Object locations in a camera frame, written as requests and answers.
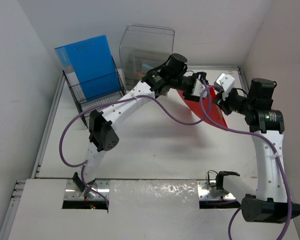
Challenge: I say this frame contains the clear plastic drawer organizer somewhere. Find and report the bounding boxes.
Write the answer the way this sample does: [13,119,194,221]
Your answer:
[119,24,175,91]

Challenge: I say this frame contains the red folder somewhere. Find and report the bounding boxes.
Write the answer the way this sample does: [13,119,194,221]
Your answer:
[177,90,228,128]

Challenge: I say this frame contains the blue folder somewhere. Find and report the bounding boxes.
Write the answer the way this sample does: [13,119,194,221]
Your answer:
[54,35,121,101]

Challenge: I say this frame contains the black wire mesh shelf rack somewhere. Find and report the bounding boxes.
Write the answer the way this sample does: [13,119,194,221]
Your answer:
[62,65,126,113]

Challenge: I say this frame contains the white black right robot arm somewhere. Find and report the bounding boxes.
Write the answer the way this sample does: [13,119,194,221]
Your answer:
[213,74,300,224]

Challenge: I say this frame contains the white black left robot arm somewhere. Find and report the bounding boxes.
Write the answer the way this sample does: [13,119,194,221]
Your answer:
[72,53,207,193]

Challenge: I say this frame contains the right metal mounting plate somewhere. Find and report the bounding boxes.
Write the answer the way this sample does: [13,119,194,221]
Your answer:
[197,179,236,201]

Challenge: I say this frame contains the metal mounting plate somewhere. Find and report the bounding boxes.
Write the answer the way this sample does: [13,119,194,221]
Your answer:
[197,179,236,201]
[63,179,110,201]

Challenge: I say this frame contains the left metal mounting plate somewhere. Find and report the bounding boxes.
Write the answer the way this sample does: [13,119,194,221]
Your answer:
[63,179,110,201]

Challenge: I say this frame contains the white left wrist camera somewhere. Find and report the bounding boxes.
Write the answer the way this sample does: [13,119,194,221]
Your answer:
[191,79,205,97]

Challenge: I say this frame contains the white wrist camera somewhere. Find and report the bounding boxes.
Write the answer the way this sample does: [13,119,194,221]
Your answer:
[214,73,235,100]
[191,79,205,97]

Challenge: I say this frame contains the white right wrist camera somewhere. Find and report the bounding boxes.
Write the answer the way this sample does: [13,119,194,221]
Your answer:
[214,73,235,100]

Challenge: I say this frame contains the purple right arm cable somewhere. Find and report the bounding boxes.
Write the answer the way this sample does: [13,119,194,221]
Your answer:
[200,84,291,240]

